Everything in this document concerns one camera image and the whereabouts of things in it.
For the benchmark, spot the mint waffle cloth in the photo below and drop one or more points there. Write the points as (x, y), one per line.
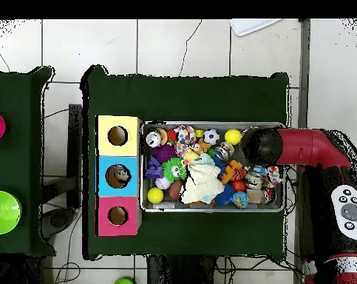
(204, 159)

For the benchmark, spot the small soccer ball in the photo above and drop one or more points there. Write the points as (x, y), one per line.
(211, 136)

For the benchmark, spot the white tray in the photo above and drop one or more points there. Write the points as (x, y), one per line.
(249, 26)

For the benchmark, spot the smooth yellow ball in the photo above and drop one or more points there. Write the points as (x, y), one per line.
(155, 195)

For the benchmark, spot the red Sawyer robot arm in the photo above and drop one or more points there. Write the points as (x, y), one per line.
(302, 146)

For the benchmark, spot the yellow tennis-style ball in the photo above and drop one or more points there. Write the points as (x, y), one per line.
(233, 136)

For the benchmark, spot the green spiky toy with eyes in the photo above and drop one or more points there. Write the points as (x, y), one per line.
(172, 169)

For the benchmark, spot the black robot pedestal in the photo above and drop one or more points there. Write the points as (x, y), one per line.
(181, 272)

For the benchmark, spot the dark green side table cloth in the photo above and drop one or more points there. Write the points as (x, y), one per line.
(15, 88)

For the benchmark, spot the cream waffle cloth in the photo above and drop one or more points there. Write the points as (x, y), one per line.
(201, 183)

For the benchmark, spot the black and white can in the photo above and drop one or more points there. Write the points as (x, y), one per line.
(153, 139)

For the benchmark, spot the lime green bowl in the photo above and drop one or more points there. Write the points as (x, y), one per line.
(3, 213)
(124, 282)

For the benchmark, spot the purple spiky ball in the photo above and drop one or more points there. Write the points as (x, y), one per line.
(163, 153)

